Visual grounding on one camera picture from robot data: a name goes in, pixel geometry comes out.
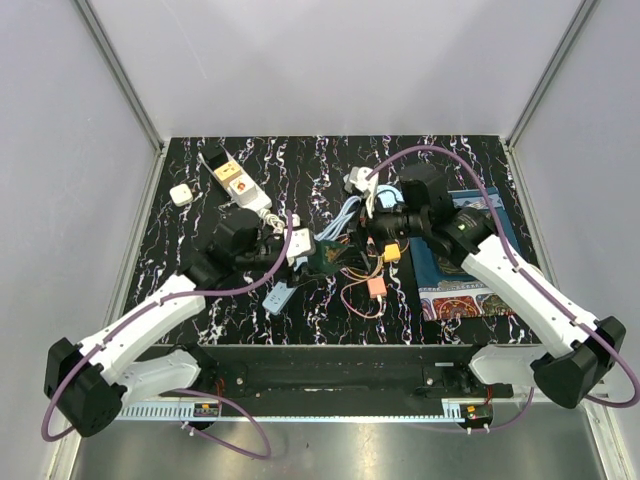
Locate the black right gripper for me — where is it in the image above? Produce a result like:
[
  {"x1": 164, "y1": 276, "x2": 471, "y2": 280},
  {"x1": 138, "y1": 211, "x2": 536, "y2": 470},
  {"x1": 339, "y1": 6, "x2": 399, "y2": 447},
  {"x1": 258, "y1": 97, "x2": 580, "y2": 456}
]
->
[{"x1": 331, "y1": 193, "x2": 428, "y2": 273}]

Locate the green cube socket adapter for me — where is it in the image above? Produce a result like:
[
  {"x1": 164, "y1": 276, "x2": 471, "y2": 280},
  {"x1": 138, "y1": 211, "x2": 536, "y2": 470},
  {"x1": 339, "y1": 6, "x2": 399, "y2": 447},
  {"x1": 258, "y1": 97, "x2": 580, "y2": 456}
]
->
[{"x1": 307, "y1": 240, "x2": 350, "y2": 275}]

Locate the light blue power strip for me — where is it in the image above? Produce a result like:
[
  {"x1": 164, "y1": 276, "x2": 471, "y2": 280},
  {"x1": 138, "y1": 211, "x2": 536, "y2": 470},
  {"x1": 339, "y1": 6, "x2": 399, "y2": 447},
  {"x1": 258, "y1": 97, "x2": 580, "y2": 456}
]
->
[{"x1": 262, "y1": 282, "x2": 296, "y2": 315}]

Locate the yellow USB charger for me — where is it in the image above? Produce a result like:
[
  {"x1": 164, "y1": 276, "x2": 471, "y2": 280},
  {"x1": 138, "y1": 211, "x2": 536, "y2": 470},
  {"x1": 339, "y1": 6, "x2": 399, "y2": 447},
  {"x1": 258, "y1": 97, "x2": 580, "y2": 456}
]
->
[{"x1": 382, "y1": 243, "x2": 402, "y2": 263}]

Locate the light blue cable loop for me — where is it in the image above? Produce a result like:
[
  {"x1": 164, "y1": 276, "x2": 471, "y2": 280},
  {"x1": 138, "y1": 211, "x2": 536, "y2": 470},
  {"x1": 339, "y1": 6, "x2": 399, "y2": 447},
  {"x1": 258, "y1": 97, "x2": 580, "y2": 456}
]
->
[{"x1": 314, "y1": 194, "x2": 366, "y2": 246}]

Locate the white multicolour power strip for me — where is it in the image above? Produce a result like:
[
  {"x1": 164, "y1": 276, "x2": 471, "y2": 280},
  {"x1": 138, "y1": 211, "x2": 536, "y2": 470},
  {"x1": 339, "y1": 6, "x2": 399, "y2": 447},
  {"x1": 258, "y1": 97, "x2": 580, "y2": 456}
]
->
[{"x1": 197, "y1": 145, "x2": 272, "y2": 213}]

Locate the white cube socket adapter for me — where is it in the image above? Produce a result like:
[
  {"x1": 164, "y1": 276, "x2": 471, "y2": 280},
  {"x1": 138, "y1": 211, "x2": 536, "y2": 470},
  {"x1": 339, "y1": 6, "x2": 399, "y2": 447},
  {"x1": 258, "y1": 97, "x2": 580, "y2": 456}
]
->
[{"x1": 229, "y1": 175, "x2": 253, "y2": 197}]

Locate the beige travel adapter cube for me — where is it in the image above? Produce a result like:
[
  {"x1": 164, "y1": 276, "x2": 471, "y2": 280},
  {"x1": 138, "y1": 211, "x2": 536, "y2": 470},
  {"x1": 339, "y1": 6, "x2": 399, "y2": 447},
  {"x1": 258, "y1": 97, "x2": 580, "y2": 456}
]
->
[{"x1": 214, "y1": 162, "x2": 239, "y2": 183}]

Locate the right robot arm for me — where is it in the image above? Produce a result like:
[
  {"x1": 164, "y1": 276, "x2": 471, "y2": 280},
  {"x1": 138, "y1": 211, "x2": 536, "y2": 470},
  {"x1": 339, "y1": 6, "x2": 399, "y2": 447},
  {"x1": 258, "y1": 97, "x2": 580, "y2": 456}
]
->
[{"x1": 360, "y1": 164, "x2": 626, "y2": 409}]

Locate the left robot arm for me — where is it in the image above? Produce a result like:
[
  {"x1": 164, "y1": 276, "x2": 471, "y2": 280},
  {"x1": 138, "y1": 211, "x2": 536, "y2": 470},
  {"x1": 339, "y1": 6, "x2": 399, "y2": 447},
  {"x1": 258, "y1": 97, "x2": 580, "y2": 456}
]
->
[{"x1": 41, "y1": 207, "x2": 366, "y2": 442}]

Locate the pink USB charger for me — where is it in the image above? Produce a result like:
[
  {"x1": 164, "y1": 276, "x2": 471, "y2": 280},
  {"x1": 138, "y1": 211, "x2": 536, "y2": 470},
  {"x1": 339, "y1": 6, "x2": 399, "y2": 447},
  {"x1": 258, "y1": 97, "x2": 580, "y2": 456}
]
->
[{"x1": 366, "y1": 276, "x2": 387, "y2": 299}]

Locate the round light blue socket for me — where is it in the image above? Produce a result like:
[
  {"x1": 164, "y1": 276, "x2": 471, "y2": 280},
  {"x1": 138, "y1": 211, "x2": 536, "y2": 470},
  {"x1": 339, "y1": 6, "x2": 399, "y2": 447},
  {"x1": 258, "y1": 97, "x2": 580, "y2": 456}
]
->
[{"x1": 376, "y1": 185, "x2": 404, "y2": 209}]

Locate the blue patterned placemat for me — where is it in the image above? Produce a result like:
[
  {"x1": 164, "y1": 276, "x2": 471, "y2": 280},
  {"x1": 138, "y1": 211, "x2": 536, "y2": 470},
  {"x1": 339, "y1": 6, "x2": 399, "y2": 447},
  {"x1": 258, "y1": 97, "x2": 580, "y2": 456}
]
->
[{"x1": 409, "y1": 187, "x2": 520, "y2": 320}]

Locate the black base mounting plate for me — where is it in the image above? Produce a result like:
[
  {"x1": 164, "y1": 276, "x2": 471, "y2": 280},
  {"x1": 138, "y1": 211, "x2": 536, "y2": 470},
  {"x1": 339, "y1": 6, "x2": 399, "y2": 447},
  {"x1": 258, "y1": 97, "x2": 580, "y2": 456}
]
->
[{"x1": 159, "y1": 344, "x2": 516, "y2": 401}]

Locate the yellow charging cable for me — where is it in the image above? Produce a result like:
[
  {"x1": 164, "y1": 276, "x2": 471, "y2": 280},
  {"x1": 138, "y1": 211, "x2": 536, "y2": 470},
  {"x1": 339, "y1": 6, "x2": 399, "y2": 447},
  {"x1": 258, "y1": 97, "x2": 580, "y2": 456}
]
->
[{"x1": 344, "y1": 249, "x2": 396, "y2": 281}]

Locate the pink charging cable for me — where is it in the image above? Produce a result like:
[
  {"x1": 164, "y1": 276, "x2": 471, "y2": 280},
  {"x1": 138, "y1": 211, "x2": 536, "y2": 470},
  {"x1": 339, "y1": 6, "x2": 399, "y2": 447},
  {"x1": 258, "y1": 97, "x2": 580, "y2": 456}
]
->
[{"x1": 339, "y1": 269, "x2": 389, "y2": 319}]

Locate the white power strip cord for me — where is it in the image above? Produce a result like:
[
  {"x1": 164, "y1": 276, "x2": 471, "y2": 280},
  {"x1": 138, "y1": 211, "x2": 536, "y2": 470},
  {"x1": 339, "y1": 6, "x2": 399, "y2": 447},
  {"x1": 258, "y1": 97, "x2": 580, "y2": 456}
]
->
[{"x1": 257, "y1": 207, "x2": 284, "y2": 234}]

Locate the white wall charger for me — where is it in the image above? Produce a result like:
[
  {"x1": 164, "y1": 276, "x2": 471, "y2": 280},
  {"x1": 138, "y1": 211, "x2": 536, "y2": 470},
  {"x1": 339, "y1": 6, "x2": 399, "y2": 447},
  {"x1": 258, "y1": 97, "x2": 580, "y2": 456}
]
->
[{"x1": 169, "y1": 183, "x2": 194, "y2": 207}]

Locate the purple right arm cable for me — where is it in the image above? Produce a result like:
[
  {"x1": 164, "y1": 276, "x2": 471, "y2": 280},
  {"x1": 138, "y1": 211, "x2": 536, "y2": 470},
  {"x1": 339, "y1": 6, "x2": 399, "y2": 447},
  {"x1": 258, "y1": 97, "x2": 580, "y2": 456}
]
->
[{"x1": 367, "y1": 145, "x2": 640, "y2": 432}]

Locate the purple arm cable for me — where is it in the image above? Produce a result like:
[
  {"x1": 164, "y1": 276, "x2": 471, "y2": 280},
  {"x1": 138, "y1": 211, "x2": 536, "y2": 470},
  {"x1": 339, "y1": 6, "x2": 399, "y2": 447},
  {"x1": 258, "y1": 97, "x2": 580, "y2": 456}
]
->
[
  {"x1": 41, "y1": 209, "x2": 296, "y2": 460},
  {"x1": 367, "y1": 145, "x2": 640, "y2": 432}
]

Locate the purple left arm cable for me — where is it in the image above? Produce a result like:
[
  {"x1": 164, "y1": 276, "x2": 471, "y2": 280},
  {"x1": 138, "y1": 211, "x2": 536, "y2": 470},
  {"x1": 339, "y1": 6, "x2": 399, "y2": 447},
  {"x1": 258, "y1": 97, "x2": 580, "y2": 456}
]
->
[{"x1": 41, "y1": 209, "x2": 296, "y2": 460}]

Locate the aluminium frame post left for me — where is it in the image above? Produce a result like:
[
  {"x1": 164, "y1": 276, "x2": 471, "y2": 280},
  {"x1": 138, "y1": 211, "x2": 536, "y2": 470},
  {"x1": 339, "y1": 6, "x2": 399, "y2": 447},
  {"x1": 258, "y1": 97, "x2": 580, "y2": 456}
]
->
[{"x1": 71, "y1": 0, "x2": 164, "y2": 153}]

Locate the aluminium frame post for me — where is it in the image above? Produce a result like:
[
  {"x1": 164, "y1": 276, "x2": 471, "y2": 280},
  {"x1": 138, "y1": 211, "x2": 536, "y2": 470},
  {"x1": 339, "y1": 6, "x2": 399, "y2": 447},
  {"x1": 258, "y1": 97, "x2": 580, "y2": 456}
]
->
[
  {"x1": 71, "y1": 0, "x2": 164, "y2": 153},
  {"x1": 505, "y1": 0, "x2": 600, "y2": 149}
]

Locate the aluminium frame post right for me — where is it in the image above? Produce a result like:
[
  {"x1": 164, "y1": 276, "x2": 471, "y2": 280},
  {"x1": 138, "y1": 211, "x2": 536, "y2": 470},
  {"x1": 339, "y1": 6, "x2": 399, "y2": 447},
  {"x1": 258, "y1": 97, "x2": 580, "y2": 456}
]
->
[{"x1": 505, "y1": 0, "x2": 600, "y2": 149}]

